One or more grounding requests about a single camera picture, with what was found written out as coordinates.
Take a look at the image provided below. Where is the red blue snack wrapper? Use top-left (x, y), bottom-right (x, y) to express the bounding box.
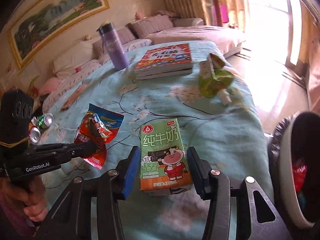
top-left (74, 103), bottom-right (124, 170)

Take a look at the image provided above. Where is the green milk carton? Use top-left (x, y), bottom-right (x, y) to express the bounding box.
top-left (139, 119), bottom-right (193, 196)

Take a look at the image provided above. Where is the grey round trash bin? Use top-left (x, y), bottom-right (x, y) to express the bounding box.
top-left (267, 112), bottom-right (319, 239)

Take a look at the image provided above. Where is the person's left hand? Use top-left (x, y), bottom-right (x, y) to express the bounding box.
top-left (1, 176), bottom-right (48, 222)

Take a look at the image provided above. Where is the silver crushed can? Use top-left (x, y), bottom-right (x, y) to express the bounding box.
top-left (29, 127), bottom-right (41, 145)

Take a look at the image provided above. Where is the green soda can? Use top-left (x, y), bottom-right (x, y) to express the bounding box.
top-left (37, 113), bottom-right (54, 129)

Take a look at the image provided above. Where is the wooden block strip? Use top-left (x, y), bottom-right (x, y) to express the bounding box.
top-left (61, 84), bottom-right (88, 111)

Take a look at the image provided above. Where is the light blue floral tablecloth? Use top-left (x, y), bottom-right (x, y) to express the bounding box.
top-left (41, 40), bottom-right (275, 240)

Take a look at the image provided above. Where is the small white bottle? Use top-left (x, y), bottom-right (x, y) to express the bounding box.
top-left (217, 89), bottom-right (232, 106)

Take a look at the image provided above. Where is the pink covered sofa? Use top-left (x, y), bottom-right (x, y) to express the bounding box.
top-left (39, 18), bottom-right (245, 113)

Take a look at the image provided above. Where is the green torn snack bag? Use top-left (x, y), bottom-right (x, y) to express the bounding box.
top-left (199, 53), bottom-right (235, 98)

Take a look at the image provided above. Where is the purple thermos bottle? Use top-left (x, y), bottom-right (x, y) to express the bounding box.
top-left (97, 22), bottom-right (130, 71)

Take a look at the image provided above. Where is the red children's activity book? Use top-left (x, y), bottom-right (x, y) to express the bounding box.
top-left (134, 43), bottom-right (193, 80)

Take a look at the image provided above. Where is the striped purple cushion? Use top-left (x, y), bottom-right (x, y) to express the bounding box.
top-left (129, 15), bottom-right (174, 38)

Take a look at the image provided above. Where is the gold framed landscape painting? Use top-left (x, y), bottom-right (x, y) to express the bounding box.
top-left (8, 0), bottom-right (110, 69)

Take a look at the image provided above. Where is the black camera box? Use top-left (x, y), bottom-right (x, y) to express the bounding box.
top-left (1, 89), bottom-right (34, 154)

